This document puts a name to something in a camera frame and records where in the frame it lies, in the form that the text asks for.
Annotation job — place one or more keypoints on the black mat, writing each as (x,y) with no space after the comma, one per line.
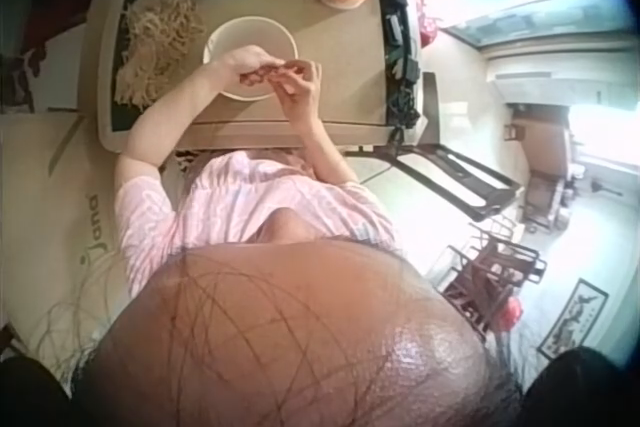
(121,119)

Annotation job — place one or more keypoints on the black metal frame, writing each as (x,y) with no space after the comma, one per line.
(450,167)

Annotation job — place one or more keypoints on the printed cardboard carton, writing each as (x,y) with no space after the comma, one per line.
(45,207)

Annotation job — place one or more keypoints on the person's right hand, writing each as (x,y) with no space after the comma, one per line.
(302,97)

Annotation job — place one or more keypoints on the person's left hand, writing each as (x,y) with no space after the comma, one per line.
(240,63)

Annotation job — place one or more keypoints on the row of black gadgets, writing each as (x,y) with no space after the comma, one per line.
(400,47)

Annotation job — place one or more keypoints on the red plastic bag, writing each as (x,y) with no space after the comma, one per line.
(427,27)

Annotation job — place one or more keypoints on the framed picture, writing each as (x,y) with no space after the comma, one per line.
(575,319)

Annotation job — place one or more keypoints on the white round bowl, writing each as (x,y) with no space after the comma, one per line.
(235,37)

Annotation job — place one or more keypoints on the small pinkish food piece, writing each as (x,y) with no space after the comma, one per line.
(278,70)

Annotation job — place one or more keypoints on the pile of pale bean sprouts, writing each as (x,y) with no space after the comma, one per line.
(157,37)

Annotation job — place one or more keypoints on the brown wooden chair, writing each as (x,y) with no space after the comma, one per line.
(547,162)

